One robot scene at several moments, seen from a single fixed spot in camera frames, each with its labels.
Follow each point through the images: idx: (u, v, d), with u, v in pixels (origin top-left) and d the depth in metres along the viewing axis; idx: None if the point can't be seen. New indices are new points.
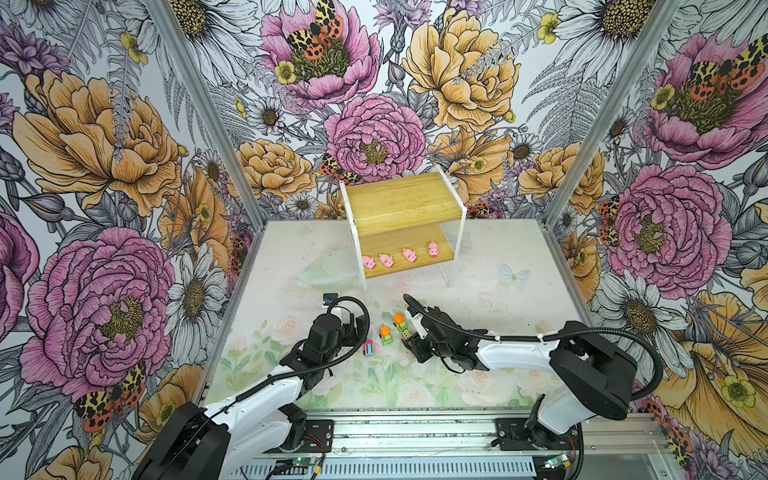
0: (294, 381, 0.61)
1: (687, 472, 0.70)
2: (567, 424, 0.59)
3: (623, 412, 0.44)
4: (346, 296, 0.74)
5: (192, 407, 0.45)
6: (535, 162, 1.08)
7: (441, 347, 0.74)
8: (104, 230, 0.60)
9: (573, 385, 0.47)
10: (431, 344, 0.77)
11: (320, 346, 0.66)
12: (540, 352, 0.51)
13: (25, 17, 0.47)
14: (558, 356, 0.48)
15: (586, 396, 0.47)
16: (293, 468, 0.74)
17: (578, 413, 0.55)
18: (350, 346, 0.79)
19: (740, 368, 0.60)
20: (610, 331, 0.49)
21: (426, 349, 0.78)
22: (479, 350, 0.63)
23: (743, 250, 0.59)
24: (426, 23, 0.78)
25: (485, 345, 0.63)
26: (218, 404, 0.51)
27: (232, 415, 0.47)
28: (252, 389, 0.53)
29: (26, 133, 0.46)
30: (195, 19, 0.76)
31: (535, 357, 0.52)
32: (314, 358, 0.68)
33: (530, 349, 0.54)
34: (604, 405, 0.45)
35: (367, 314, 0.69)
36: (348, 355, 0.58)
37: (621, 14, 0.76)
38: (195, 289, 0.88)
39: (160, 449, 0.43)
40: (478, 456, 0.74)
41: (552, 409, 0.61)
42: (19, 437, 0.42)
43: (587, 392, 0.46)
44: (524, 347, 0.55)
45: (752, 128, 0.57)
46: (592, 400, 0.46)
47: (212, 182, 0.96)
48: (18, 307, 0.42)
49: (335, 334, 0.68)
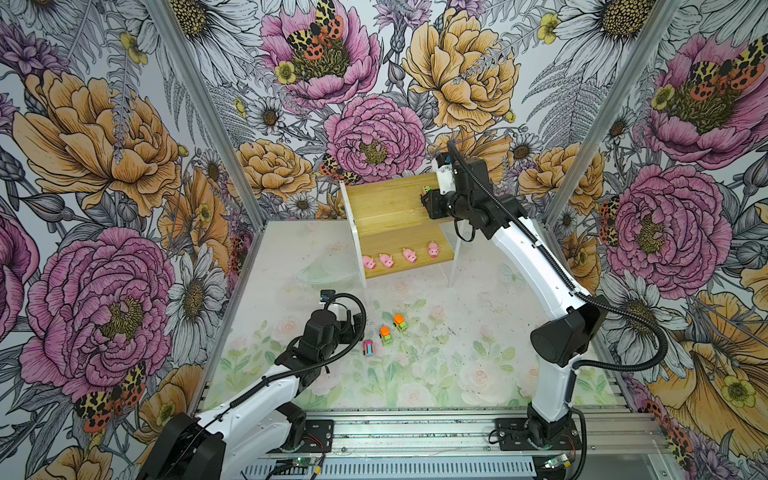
0: (290, 380, 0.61)
1: (687, 472, 0.70)
2: (554, 407, 0.62)
3: (563, 362, 0.51)
4: (344, 293, 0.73)
5: (186, 417, 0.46)
6: (535, 161, 1.08)
7: (461, 205, 0.64)
8: (104, 230, 0.60)
9: (551, 337, 0.51)
10: (451, 200, 0.67)
11: (316, 342, 0.65)
12: (557, 293, 0.50)
13: (25, 17, 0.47)
14: (574, 314, 0.48)
15: (550, 343, 0.52)
16: (293, 468, 0.74)
17: (556, 388, 0.59)
18: (348, 344, 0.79)
19: (740, 368, 0.60)
20: (633, 317, 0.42)
21: (441, 207, 0.71)
22: (504, 224, 0.54)
23: (743, 250, 0.59)
24: (426, 23, 0.78)
25: (514, 232, 0.53)
26: (213, 413, 0.47)
27: (226, 422, 0.46)
28: (246, 393, 0.52)
29: (27, 133, 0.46)
30: (195, 19, 0.76)
31: (545, 288, 0.52)
32: (309, 356, 0.67)
33: (551, 284, 0.50)
34: (554, 354, 0.52)
35: (363, 310, 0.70)
36: (344, 353, 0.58)
37: (621, 13, 0.76)
38: (195, 289, 0.88)
39: (154, 464, 0.42)
40: (478, 456, 0.74)
41: (543, 394, 0.64)
42: (19, 437, 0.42)
43: (557, 345, 0.51)
44: (548, 277, 0.50)
45: (752, 128, 0.57)
46: (547, 347, 0.53)
47: (212, 182, 0.96)
48: (18, 307, 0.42)
49: (331, 329, 0.67)
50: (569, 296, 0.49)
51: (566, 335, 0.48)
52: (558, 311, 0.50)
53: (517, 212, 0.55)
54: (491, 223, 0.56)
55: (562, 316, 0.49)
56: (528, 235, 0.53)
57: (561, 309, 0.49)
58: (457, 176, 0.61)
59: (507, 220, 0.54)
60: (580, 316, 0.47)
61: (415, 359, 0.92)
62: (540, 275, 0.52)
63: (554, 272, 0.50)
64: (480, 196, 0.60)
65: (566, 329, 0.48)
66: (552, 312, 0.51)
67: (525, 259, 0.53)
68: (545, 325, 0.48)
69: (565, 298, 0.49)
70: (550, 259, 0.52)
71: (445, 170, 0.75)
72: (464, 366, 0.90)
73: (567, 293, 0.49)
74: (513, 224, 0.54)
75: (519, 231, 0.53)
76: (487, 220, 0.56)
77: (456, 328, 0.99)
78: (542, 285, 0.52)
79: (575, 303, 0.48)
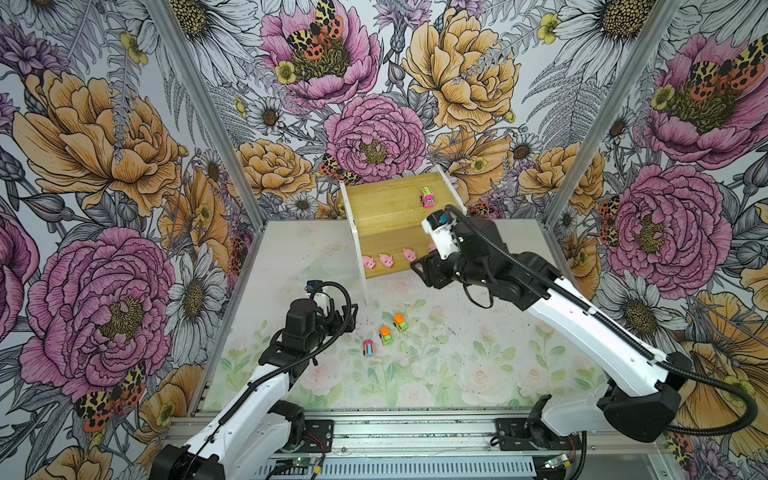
0: (279, 377, 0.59)
1: (687, 472, 0.70)
2: (570, 427, 0.59)
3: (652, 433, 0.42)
4: (328, 281, 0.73)
5: (175, 447, 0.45)
6: (535, 161, 1.08)
7: (473, 273, 0.54)
8: (104, 230, 0.60)
9: (637, 422, 0.43)
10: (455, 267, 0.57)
11: (299, 331, 0.64)
12: (635, 368, 0.41)
13: (25, 17, 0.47)
14: (668, 392, 0.39)
15: (646, 424, 0.42)
16: (293, 468, 0.74)
17: (586, 422, 0.55)
18: (330, 336, 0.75)
19: (740, 368, 0.60)
20: None
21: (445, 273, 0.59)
22: (542, 294, 0.45)
23: (743, 250, 0.59)
24: (426, 23, 0.78)
25: (560, 302, 0.44)
26: (202, 436, 0.45)
27: (219, 442, 0.44)
28: (234, 406, 0.50)
29: (27, 133, 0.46)
30: (195, 19, 0.76)
31: (618, 363, 0.42)
32: (296, 347, 0.65)
33: (626, 358, 0.41)
34: (651, 434, 0.42)
35: (347, 299, 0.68)
36: (329, 339, 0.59)
37: (621, 13, 0.76)
38: (195, 289, 0.88)
39: None
40: (478, 456, 0.74)
41: (560, 413, 0.60)
42: (19, 437, 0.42)
43: (658, 427, 0.41)
44: (621, 350, 0.42)
45: (752, 128, 0.57)
46: (641, 428, 0.43)
47: (212, 182, 0.96)
48: (18, 307, 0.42)
49: (312, 317, 0.65)
50: (648, 367, 0.40)
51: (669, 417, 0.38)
52: (642, 388, 0.41)
53: (548, 274, 0.47)
54: (525, 294, 0.46)
55: (652, 396, 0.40)
56: (578, 302, 0.45)
57: (647, 386, 0.40)
58: (463, 244, 0.51)
59: (543, 287, 0.45)
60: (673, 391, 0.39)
61: (415, 359, 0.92)
62: (610, 350, 0.42)
63: (624, 342, 0.42)
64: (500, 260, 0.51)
65: (669, 412, 0.38)
66: (632, 388, 0.42)
67: (584, 335, 0.44)
68: (639, 411, 0.41)
69: (646, 371, 0.40)
70: (610, 326, 0.43)
71: (443, 230, 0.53)
72: (464, 366, 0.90)
73: (645, 364, 0.41)
74: (552, 290, 0.45)
75: (562, 299, 0.45)
76: (519, 290, 0.46)
77: (456, 328, 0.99)
78: (613, 360, 0.43)
79: (659, 375, 0.40)
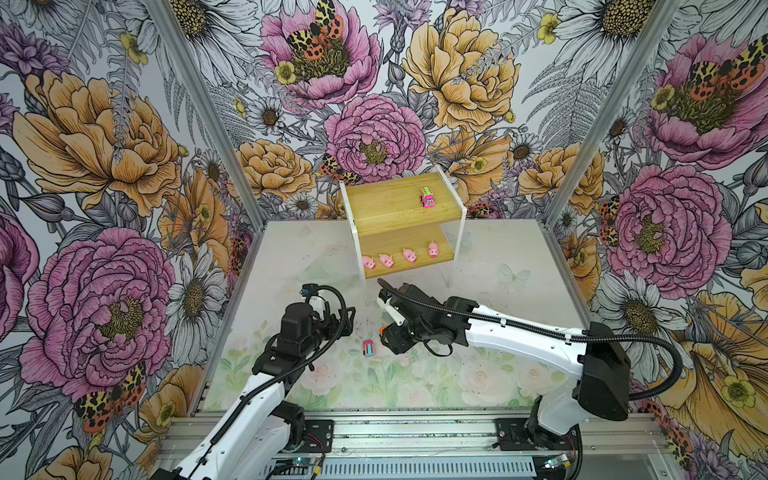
0: (273, 387, 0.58)
1: (687, 472, 0.70)
2: (567, 424, 0.59)
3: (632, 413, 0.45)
4: (324, 285, 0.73)
5: (165, 470, 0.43)
6: (535, 162, 1.08)
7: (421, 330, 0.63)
8: (104, 230, 0.60)
9: (595, 397, 0.45)
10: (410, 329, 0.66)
11: (295, 335, 0.62)
12: (558, 353, 0.46)
13: (25, 17, 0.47)
14: (589, 363, 0.43)
15: (601, 398, 0.44)
16: (293, 468, 0.74)
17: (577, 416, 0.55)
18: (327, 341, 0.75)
19: (740, 368, 0.60)
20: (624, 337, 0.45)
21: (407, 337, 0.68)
22: (466, 326, 0.53)
23: (743, 250, 0.59)
24: (426, 23, 0.78)
25: (478, 325, 0.53)
26: (194, 458, 0.44)
27: (212, 463, 0.43)
28: (226, 424, 0.48)
29: (26, 133, 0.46)
30: (195, 19, 0.76)
31: (545, 354, 0.48)
32: (291, 352, 0.63)
33: (545, 346, 0.47)
34: (617, 407, 0.43)
35: (342, 303, 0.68)
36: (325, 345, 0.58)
37: (621, 14, 0.76)
38: (195, 289, 0.88)
39: None
40: (478, 456, 0.74)
41: (551, 413, 0.61)
42: (19, 437, 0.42)
43: (607, 395, 0.43)
44: (538, 342, 0.48)
45: (752, 128, 0.57)
46: (605, 405, 0.45)
47: (212, 182, 0.96)
48: (18, 307, 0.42)
49: (308, 321, 0.64)
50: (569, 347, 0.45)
51: (600, 384, 0.42)
52: (577, 368, 0.44)
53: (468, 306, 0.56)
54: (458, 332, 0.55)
55: (582, 371, 0.44)
56: (491, 319, 0.53)
57: (575, 364, 0.44)
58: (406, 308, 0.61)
59: (466, 320, 0.54)
60: (594, 360, 0.43)
61: (415, 359, 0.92)
62: (530, 347, 0.48)
63: (538, 335, 0.48)
64: (432, 315, 0.60)
65: (596, 378, 0.41)
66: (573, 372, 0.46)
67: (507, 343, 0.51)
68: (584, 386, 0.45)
69: (569, 352, 0.45)
70: (523, 327, 0.50)
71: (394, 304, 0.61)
72: (464, 366, 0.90)
73: (565, 346, 0.46)
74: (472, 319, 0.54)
75: (482, 322, 0.53)
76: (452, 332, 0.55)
77: None
78: (539, 353, 0.48)
79: (581, 350, 0.45)
